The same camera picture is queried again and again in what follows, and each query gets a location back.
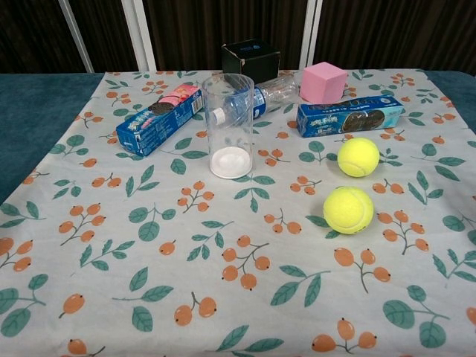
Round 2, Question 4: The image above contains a yellow tennis ball black print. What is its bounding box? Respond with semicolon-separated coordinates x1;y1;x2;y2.
322;185;375;235

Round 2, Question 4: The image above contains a plain yellow tennis ball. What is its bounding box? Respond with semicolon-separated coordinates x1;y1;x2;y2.
337;137;381;178

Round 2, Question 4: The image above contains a clear plastic cylinder container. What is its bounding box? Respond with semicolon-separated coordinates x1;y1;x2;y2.
202;73;256;180

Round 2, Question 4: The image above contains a floral print tablecloth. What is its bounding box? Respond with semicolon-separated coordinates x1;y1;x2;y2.
0;68;476;357

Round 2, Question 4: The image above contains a clear bottle blue label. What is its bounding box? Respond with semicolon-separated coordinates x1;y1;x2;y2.
211;77;300;123

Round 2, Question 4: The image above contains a blue cookie box pink end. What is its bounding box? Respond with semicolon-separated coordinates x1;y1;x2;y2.
115;83;205;157

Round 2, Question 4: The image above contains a blue cookie box cyan end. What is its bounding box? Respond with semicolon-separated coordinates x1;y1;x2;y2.
296;95;405;139

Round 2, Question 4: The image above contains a black cardboard box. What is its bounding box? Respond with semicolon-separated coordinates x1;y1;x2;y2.
221;41;281;81

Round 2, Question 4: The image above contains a pink foam cube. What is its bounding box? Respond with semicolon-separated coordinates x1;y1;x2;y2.
299;62;349;104

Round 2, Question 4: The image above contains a teal table cover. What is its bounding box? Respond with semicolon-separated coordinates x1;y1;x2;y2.
0;69;476;205

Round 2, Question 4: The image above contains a white partition post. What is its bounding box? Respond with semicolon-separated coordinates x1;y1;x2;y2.
298;0;324;71
57;0;94;74
120;0;158;72

